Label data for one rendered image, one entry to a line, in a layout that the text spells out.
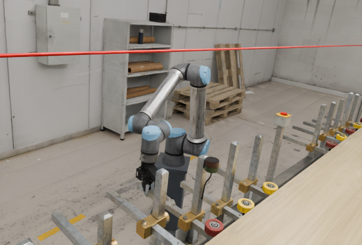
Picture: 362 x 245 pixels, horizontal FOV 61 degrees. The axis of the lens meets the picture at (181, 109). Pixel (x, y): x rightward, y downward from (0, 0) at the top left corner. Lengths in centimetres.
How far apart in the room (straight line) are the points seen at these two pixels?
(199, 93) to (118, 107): 224
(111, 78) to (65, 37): 88
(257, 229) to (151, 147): 60
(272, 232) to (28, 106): 304
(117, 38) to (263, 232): 311
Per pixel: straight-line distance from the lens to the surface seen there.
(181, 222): 147
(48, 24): 351
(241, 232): 141
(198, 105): 209
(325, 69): 926
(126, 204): 137
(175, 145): 235
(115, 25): 403
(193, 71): 198
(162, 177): 118
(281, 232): 148
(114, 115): 424
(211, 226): 139
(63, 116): 410
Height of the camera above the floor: 176
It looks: 18 degrees down
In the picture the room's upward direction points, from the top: 6 degrees clockwise
